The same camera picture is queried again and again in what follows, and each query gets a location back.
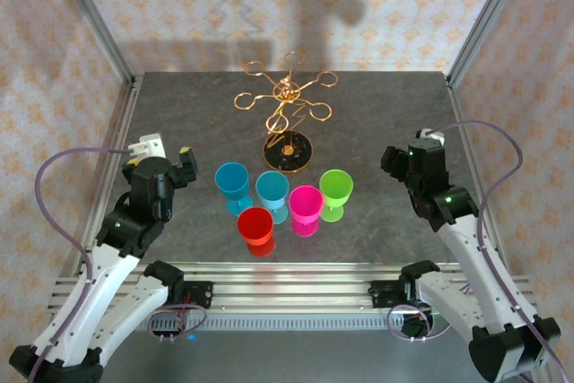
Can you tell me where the teal blue plastic wine glass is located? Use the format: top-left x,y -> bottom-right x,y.
213,161 -> 255,218

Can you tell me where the green plastic wine glass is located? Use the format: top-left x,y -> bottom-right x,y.
318,169 -> 355,224

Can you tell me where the light blue plastic wine glass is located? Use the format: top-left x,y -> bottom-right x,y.
255,170 -> 290,226

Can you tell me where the red plastic wine glass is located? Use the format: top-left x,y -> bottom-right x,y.
236,205 -> 277,259

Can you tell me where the pink plastic wine glass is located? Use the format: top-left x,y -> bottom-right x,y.
287,185 -> 325,241

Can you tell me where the aluminium table side rail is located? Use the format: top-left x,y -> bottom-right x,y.
445,75 -> 510,274
57,73 -> 144,279

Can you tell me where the gold wire wine glass rack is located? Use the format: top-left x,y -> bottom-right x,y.
233,50 -> 340,175

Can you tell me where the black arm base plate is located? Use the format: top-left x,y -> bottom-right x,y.
181,281 -> 214,311
368,281 -> 407,311

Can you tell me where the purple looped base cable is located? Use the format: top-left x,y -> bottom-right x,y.
386,303 -> 463,344
147,303 -> 208,344

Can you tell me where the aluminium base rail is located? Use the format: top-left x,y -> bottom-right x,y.
48,260 -> 535,315

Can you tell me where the aluminium frame post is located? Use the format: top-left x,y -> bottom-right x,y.
47,0 -> 136,84
445,0 -> 538,86

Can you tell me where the grey slotted cable duct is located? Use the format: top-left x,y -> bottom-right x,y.
120,314 -> 449,331

